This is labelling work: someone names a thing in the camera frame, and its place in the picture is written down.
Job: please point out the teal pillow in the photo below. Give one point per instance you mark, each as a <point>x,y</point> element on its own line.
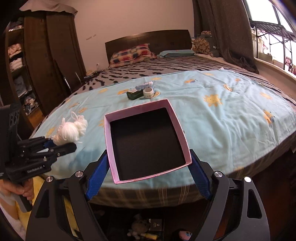
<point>176,53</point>

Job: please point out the light blue sun-print blanket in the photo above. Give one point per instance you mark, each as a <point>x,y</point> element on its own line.
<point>229,121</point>

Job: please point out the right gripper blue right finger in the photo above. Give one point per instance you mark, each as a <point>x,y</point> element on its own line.
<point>199,176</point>

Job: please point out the dark wooden headboard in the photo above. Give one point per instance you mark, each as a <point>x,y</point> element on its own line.
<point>158,41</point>

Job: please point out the floral brown cushion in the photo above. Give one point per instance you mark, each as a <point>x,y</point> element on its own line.
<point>203,44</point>

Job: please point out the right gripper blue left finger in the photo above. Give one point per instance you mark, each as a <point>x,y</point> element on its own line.
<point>96,173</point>

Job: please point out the pink box with black lining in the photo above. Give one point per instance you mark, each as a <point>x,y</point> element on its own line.
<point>145,141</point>

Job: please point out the colourful checked pillow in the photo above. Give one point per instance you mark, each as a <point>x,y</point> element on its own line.
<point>136,54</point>

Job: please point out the dark brown curtain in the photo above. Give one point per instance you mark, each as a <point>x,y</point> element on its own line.
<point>229,25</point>

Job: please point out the white tape roll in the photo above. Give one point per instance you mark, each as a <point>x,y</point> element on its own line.
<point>148,92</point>

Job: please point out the dark green small box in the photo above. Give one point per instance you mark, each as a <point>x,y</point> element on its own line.
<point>135,94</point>

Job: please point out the left hand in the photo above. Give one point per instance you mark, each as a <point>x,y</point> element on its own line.
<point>26,189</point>

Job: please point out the metal window rack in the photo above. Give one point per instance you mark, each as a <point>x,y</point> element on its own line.
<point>273,35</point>

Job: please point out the black zigzag bedspread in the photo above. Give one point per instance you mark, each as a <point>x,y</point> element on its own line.
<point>160,66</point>

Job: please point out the dark wooden wardrobe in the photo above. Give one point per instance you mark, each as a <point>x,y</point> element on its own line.
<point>40,53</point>

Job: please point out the white yarn ball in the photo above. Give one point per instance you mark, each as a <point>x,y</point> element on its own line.
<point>70,132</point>

